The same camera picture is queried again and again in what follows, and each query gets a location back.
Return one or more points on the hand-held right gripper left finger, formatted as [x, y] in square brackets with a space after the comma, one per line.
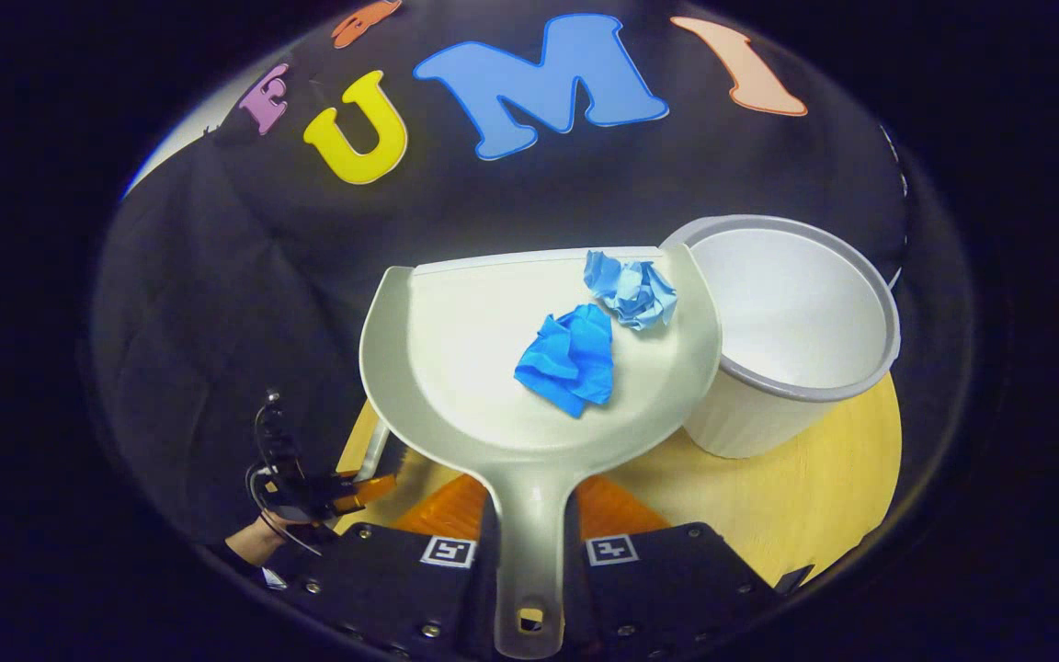
[382, 579]

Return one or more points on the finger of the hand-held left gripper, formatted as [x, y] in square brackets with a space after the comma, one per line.
[366, 489]

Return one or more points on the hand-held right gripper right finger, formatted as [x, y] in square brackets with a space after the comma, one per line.
[667, 588]

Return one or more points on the small white broom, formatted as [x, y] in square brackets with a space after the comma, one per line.
[378, 450]

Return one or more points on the white plastic dustpan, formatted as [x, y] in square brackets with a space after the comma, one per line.
[474, 368]

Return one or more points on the dark blue paper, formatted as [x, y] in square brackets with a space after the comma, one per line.
[571, 359]

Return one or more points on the light blue paper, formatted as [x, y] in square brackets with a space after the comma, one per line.
[635, 290]

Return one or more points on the white ribbed garbage bin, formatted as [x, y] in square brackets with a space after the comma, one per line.
[796, 303]

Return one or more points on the light wooden desktop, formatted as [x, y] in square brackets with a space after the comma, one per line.
[814, 496]

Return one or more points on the black backdrop cloth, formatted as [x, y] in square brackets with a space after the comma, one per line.
[217, 322]

